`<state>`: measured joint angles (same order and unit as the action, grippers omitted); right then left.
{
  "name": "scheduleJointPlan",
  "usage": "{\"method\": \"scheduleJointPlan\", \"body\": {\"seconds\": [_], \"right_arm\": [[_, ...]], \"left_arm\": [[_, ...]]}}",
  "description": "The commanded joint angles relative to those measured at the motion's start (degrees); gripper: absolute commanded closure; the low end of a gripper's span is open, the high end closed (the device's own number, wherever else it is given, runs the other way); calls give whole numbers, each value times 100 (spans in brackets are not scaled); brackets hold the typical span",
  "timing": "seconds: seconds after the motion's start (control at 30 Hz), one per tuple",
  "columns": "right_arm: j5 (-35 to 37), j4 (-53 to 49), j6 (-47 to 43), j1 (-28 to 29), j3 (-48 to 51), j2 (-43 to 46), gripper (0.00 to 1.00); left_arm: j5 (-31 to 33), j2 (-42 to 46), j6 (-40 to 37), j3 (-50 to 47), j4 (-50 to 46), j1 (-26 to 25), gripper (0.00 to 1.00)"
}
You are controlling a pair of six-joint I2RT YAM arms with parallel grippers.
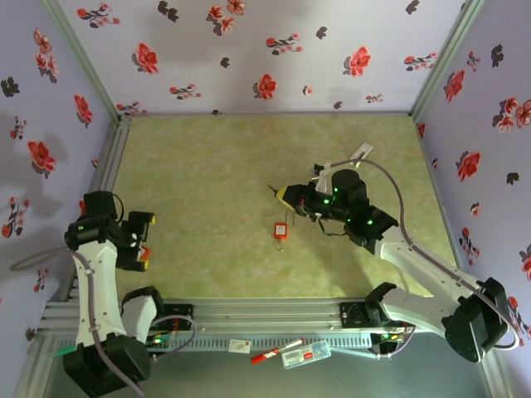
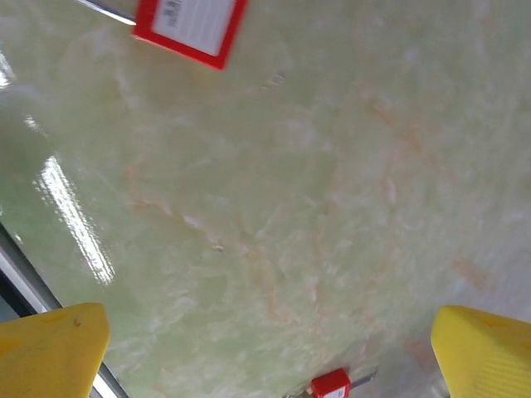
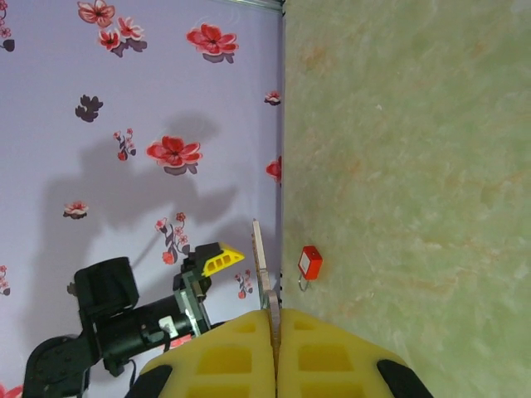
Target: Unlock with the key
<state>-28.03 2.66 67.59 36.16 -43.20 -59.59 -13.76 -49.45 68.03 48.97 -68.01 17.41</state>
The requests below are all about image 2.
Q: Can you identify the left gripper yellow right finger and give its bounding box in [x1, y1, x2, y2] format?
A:
[431, 305, 531, 398]

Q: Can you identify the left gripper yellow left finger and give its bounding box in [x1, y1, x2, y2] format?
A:
[0, 302, 111, 398]

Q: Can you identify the red padlock silver shackle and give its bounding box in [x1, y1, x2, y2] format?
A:
[74, 0, 250, 71]

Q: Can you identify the aluminium side rail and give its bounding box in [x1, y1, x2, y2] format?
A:
[0, 223, 125, 398]

